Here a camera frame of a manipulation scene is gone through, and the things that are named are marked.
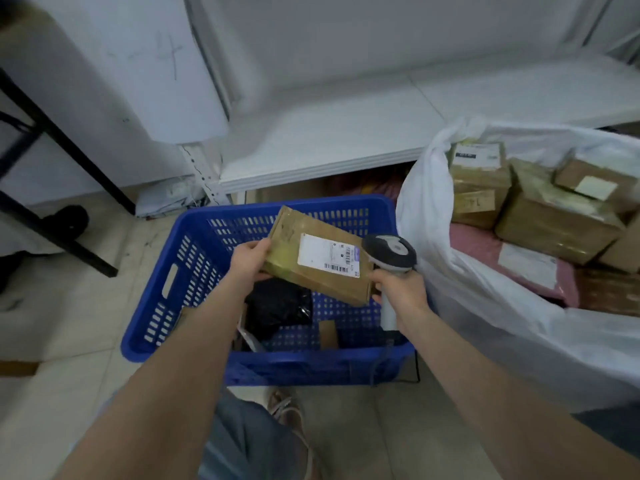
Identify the person's right hand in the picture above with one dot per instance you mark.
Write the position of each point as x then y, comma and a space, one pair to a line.
410, 299

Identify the person's left hand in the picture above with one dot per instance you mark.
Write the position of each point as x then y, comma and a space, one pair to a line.
247, 267

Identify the black plastic mailer bag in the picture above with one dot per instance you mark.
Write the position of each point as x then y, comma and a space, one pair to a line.
275, 304

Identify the grey handheld barcode scanner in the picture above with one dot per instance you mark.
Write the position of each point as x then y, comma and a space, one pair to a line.
390, 249

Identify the white plastic mailer blue tag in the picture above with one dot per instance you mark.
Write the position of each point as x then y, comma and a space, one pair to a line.
247, 339

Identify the pink mailer bag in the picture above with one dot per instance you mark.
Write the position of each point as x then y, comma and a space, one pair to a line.
475, 249

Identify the thin brown box large label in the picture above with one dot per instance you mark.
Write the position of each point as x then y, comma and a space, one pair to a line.
328, 334

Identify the white woven sack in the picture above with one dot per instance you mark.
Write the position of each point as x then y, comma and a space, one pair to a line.
500, 334

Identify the blue plastic crate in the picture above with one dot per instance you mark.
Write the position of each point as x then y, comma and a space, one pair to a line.
300, 367

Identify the kraft box grey printed letters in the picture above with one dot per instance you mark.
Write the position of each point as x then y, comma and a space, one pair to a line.
575, 174

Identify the person's right forearm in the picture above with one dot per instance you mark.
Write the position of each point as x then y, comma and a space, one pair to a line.
500, 394

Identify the person's left forearm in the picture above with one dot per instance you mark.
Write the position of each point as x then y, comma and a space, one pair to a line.
150, 394

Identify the grey plastic mailer bag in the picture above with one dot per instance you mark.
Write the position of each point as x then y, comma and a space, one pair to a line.
165, 197

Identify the person's sandal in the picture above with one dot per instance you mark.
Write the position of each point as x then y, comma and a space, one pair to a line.
290, 414

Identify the person's left leg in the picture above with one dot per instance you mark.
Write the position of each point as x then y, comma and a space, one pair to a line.
240, 444

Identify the white metal shelf rack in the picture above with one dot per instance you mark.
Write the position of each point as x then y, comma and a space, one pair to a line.
350, 134

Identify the white paper sign sheet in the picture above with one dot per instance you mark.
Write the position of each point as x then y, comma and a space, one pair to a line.
150, 94

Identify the wooden folding table black legs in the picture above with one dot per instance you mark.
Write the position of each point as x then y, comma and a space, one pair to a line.
67, 142

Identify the wooden chair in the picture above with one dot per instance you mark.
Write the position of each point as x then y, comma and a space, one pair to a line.
17, 368

